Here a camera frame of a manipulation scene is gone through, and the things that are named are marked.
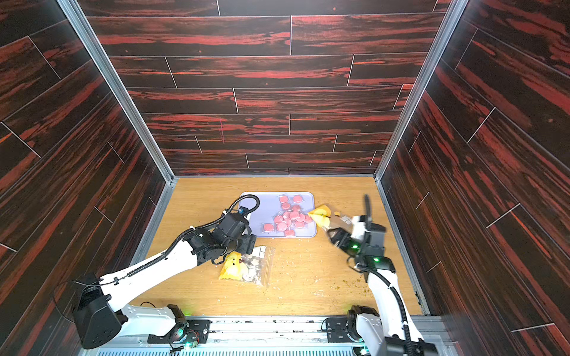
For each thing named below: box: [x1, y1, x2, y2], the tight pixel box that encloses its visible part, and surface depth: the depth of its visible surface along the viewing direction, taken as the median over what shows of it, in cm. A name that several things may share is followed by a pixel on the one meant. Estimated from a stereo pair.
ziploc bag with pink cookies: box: [307, 204, 355, 232], surface depth 99 cm
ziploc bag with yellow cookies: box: [218, 245, 276, 288], surface depth 86 cm
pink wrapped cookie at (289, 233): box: [283, 228, 296, 239], surface depth 98 cm
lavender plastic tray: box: [238, 191, 318, 239], surface depth 103 cm
